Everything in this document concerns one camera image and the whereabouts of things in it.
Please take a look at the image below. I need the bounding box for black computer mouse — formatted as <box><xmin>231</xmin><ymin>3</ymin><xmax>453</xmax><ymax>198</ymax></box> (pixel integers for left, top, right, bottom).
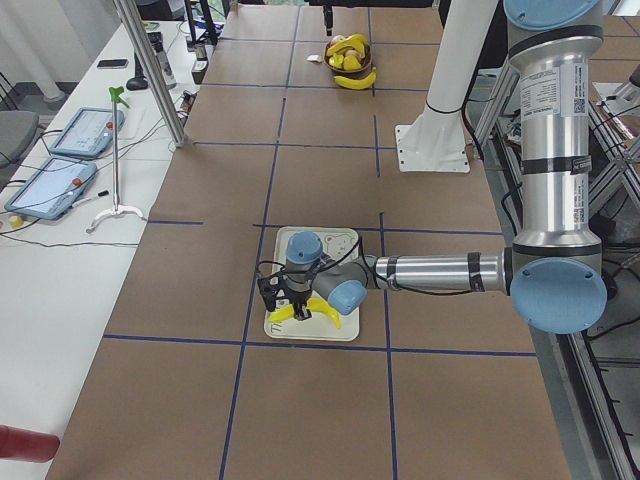
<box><xmin>126</xmin><ymin>77</ymin><xmax>148</xmax><ymax>91</ymax></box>

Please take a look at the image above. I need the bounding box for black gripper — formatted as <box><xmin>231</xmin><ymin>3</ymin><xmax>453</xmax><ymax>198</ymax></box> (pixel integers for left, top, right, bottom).
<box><xmin>284</xmin><ymin>282</ymin><xmax>312</xmax><ymax>320</ymax></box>

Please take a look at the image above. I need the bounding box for brown wicker basket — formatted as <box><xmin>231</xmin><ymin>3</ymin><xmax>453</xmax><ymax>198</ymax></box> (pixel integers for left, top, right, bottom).
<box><xmin>323</xmin><ymin>44</ymin><xmax>372</xmax><ymax>75</ymax></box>

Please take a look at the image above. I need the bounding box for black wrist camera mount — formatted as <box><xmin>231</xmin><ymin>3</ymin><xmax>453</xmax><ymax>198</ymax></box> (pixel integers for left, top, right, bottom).
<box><xmin>256</xmin><ymin>272</ymin><xmax>287</xmax><ymax>312</ymax></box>

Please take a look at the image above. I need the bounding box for metal stand with green clip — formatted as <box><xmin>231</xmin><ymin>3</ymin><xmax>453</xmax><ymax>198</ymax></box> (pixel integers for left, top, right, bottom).
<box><xmin>86</xmin><ymin>86</ymin><xmax>146</xmax><ymax>234</ymax></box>

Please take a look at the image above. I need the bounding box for white rectangular tray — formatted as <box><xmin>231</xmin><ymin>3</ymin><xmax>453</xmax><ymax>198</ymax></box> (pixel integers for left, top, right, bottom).
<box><xmin>264</xmin><ymin>226</ymin><xmax>360</xmax><ymax>342</ymax></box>

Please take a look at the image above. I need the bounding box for lower teach pendant tablet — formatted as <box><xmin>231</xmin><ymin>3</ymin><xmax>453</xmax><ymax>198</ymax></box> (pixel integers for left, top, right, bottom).
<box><xmin>4</xmin><ymin>155</ymin><xmax>97</xmax><ymax>220</ymax></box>

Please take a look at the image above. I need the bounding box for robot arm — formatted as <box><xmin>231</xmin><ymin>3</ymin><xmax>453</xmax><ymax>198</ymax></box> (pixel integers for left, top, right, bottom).
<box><xmin>278</xmin><ymin>1</ymin><xmax>607</xmax><ymax>334</ymax></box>

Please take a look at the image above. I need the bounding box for teach pendant tablet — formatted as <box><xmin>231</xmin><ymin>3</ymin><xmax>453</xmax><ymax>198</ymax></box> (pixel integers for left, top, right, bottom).
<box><xmin>4</xmin><ymin>155</ymin><xmax>97</xmax><ymax>220</ymax></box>
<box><xmin>49</xmin><ymin>107</ymin><xmax>113</xmax><ymax>159</ymax></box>

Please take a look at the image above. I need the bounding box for red cylinder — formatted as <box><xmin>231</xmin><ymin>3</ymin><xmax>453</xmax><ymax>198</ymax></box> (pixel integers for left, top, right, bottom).
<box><xmin>1</xmin><ymin>425</ymin><xmax>60</xmax><ymax>463</ymax></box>

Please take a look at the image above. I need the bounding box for clear water bottle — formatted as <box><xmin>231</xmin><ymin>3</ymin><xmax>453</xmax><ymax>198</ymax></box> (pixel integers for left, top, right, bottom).
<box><xmin>147</xmin><ymin>32</ymin><xmax>177</xmax><ymax>90</ymax></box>

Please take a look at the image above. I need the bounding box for yellow lemon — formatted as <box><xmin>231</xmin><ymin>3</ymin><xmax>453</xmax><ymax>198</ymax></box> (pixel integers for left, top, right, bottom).
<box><xmin>327</xmin><ymin>54</ymin><xmax>344</xmax><ymax>70</ymax></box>

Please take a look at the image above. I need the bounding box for black smartphone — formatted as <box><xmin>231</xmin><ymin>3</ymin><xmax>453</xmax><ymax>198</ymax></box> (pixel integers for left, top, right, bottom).
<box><xmin>97</xmin><ymin>58</ymin><xmax>129</xmax><ymax>69</ymax></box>

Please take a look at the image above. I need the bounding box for yellow star fruit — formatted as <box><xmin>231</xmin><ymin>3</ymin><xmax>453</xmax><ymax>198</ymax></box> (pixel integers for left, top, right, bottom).
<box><xmin>342</xmin><ymin>55</ymin><xmax>362</xmax><ymax>71</ymax></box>

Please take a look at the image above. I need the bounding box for aluminium frame post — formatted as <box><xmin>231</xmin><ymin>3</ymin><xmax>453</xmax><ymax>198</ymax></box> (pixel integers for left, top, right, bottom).
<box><xmin>114</xmin><ymin>0</ymin><xmax>185</xmax><ymax>148</ymax></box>

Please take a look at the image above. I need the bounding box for upper teach pendant tablet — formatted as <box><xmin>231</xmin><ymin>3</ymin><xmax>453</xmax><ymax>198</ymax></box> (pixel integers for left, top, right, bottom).
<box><xmin>49</xmin><ymin>107</ymin><xmax>113</xmax><ymax>159</ymax></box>

